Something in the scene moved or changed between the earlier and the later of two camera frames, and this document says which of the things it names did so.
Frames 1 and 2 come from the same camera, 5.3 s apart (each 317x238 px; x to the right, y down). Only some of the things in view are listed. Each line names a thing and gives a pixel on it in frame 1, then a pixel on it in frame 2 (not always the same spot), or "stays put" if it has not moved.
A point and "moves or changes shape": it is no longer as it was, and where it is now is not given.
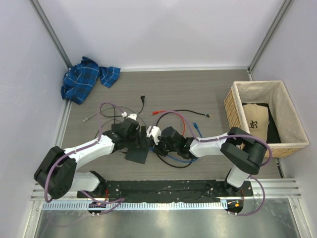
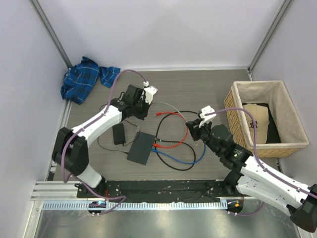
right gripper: x=157 y=149 -> x=194 y=129
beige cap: x=257 y=118 stays put
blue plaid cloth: x=80 y=78 stays put
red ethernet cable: x=156 y=112 moves or changes shape
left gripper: x=143 y=136 -> x=141 y=115
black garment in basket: x=272 y=134 stays put
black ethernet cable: x=206 y=115 moves or changes shape
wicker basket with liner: x=264 y=108 stays put
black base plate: x=171 y=191 stays put
